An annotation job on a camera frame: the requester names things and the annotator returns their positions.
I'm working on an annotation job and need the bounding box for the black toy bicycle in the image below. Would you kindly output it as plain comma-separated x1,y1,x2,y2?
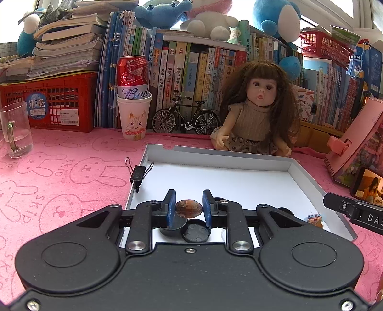
152,95,220,136

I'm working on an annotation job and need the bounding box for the red plastic crate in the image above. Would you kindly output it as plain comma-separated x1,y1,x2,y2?
0,72,99,133

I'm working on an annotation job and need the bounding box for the black binder clip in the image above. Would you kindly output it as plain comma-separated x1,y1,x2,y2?
125,157,154,192

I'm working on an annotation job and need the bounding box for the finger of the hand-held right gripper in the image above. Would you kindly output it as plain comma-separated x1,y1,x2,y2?
323,192,359,219

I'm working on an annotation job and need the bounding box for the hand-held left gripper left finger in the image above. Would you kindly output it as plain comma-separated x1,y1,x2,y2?
76,189,177,255

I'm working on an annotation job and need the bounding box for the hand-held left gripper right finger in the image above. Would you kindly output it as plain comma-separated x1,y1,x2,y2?
202,189,306,256

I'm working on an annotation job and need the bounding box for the small blue white plush toy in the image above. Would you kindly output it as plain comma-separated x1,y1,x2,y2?
16,7,45,57

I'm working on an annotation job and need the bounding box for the pink toy house box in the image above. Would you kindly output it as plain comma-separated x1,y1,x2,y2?
325,97,383,187

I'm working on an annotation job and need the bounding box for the blue elephant plush toy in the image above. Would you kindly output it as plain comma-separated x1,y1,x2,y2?
133,0,193,30

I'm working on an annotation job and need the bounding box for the big blue plush toy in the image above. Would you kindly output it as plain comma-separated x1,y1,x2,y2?
253,0,302,81

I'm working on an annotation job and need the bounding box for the brown-haired doll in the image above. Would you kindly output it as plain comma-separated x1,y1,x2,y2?
210,58,300,156

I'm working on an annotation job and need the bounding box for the pink white rabbit plush toy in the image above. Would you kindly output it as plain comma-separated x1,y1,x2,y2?
180,0,239,41

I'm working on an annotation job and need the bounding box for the red plastic basket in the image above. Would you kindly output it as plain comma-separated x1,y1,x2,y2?
299,30,355,68

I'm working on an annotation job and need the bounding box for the grey crumpled object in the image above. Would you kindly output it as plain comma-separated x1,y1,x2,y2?
37,0,78,26

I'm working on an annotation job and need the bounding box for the clear glass mug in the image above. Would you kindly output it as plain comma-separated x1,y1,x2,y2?
0,102,34,159

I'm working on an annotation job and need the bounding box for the white cat-print paper cup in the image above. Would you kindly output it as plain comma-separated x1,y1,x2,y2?
117,92,152,140

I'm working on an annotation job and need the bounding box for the black round cap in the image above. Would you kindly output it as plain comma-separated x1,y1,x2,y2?
159,215,187,237

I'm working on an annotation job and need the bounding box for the wooden book rack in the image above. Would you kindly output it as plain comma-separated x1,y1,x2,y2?
299,120,344,150

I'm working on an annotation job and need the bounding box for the red beer can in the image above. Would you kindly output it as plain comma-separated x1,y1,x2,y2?
116,55,150,99

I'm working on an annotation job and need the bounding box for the brown walnut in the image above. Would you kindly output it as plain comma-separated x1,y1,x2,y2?
175,199,203,218

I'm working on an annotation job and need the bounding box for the pink rabbit-print blanket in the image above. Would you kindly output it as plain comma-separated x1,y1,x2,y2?
0,127,383,300

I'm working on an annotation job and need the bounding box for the white cardboard box tray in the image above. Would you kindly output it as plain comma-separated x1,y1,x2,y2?
119,144,358,249

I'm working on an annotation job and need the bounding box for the stack of lying books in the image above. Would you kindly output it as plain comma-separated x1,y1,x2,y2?
0,0,140,81

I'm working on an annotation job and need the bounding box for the flat white book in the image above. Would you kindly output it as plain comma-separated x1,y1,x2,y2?
163,30,247,51

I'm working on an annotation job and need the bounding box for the blue printed carton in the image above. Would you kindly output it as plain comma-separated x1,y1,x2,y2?
345,39,383,98

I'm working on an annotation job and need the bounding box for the row of upright books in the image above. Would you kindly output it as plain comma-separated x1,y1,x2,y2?
95,10,370,135

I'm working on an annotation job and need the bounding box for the white colourful printed box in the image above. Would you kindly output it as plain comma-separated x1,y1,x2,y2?
292,84,318,123

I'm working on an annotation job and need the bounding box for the black smartphone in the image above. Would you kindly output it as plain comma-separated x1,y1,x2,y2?
350,167,383,207

